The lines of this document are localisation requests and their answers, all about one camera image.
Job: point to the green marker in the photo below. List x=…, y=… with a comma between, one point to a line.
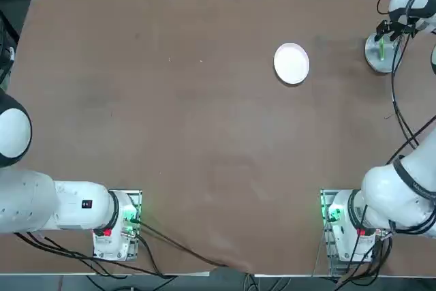
x=382, y=50

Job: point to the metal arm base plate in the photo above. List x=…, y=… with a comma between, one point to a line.
x=325, y=202
x=136, y=202

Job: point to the white plate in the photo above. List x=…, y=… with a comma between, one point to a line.
x=291, y=63

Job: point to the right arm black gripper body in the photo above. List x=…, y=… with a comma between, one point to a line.
x=410, y=27

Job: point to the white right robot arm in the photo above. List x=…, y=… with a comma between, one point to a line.
x=391, y=195

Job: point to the blue plate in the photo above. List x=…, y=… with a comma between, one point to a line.
x=373, y=54

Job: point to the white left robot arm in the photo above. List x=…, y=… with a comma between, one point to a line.
x=68, y=206

